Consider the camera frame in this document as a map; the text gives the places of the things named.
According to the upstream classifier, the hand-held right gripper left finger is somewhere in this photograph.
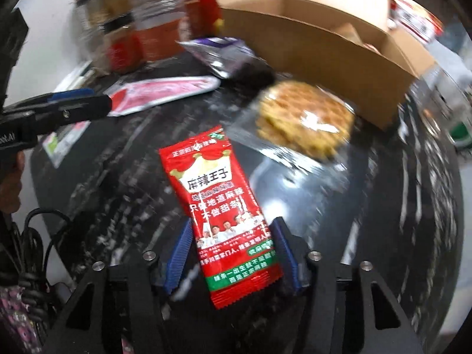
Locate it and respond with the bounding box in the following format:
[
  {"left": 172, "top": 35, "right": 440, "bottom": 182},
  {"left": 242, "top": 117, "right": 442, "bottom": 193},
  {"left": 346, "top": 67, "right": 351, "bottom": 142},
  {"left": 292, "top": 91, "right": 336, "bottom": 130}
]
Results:
[{"left": 44, "top": 217, "right": 194, "bottom": 354}]

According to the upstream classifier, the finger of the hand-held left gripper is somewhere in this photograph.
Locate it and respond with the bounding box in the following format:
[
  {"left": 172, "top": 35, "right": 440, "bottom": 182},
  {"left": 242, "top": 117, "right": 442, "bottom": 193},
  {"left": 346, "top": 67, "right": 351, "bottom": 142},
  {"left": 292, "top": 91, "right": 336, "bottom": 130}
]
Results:
[
  {"left": 7, "top": 88, "right": 95, "bottom": 114},
  {"left": 22, "top": 95, "right": 113, "bottom": 134}
]

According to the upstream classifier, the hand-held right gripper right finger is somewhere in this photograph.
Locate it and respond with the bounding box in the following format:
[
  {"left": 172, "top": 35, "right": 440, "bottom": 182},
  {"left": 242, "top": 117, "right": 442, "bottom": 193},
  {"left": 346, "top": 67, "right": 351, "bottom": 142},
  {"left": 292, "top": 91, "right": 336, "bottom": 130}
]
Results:
[{"left": 271, "top": 217, "right": 425, "bottom": 354}]

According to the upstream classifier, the red spicy strip packet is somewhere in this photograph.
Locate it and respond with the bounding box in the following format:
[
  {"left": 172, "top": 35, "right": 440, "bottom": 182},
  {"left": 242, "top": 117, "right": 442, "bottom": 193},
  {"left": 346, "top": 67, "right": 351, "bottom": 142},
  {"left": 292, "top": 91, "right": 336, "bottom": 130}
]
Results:
[{"left": 158, "top": 125, "right": 284, "bottom": 310}]

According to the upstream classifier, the pink and red snack packet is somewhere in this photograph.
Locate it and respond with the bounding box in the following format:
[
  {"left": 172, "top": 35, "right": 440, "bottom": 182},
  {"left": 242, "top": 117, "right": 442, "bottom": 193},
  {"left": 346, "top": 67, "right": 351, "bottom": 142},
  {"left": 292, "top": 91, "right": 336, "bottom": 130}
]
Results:
[{"left": 105, "top": 76, "right": 222, "bottom": 117}]

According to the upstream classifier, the purple and white snack packet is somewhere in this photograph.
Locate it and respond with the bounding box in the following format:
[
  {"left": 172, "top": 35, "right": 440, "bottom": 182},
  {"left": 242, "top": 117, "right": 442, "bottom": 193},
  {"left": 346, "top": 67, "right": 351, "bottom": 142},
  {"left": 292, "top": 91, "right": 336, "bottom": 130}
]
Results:
[{"left": 177, "top": 37, "right": 259, "bottom": 80}]

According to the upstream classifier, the clear waffle packet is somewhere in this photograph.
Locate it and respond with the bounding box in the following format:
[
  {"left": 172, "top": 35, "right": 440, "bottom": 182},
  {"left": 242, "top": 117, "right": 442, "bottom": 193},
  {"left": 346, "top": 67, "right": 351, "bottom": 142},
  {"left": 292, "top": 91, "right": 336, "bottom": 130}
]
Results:
[{"left": 236, "top": 79, "right": 357, "bottom": 163}]

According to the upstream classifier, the brown cardboard box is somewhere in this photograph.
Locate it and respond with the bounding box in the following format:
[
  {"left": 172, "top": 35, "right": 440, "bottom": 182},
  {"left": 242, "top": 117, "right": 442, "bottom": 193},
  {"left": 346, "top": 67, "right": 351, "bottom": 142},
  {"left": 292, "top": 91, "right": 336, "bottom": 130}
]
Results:
[{"left": 208, "top": 0, "right": 437, "bottom": 132}]

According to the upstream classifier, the person's left hand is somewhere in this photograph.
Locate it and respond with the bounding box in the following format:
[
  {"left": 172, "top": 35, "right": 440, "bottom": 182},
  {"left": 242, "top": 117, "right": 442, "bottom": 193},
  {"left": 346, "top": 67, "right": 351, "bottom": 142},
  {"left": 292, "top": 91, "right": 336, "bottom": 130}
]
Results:
[{"left": 0, "top": 150, "right": 25, "bottom": 212}]

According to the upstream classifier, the small jar with pink lid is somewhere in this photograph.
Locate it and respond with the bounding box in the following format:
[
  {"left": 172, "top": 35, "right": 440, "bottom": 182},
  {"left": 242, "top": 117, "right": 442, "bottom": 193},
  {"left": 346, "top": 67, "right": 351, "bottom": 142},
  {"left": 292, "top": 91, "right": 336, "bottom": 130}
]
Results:
[{"left": 76, "top": 0, "right": 108, "bottom": 71}]

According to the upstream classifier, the small bottle with black cap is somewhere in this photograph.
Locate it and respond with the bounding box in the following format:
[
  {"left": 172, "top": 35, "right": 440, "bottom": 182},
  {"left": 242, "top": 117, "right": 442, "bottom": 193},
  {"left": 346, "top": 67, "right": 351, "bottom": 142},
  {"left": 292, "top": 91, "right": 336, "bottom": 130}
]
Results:
[{"left": 103, "top": 11, "right": 145, "bottom": 75}]

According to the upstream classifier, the open jar of red powder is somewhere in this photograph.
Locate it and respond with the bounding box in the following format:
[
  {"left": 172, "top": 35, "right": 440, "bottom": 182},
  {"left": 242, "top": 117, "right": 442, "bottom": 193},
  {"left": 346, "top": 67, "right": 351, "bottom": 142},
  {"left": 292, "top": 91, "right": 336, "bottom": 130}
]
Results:
[{"left": 133, "top": 0, "right": 186, "bottom": 62}]

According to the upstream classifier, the red plastic canister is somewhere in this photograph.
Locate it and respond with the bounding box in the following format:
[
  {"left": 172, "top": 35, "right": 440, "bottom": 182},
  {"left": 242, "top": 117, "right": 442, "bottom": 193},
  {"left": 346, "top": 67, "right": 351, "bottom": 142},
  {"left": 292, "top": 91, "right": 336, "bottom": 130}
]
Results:
[{"left": 184, "top": 0, "right": 240, "bottom": 36}]

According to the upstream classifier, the floral clothing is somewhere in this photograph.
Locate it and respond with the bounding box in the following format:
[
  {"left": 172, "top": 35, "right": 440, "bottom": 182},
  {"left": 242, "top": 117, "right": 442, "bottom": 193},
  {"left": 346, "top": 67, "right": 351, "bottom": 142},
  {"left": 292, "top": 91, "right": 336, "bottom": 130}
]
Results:
[{"left": 0, "top": 288, "right": 49, "bottom": 354}]

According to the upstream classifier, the green bag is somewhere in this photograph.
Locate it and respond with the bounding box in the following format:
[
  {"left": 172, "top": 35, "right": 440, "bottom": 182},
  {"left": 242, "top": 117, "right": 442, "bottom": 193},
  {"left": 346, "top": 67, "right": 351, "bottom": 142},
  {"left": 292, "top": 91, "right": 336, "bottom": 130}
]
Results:
[{"left": 452, "top": 118, "right": 472, "bottom": 153}]

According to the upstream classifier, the black cable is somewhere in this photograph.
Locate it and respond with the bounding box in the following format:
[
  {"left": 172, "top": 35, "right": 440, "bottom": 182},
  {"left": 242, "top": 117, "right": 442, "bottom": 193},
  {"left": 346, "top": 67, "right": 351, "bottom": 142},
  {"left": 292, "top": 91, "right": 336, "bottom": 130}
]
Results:
[{"left": 15, "top": 208, "right": 74, "bottom": 325}]

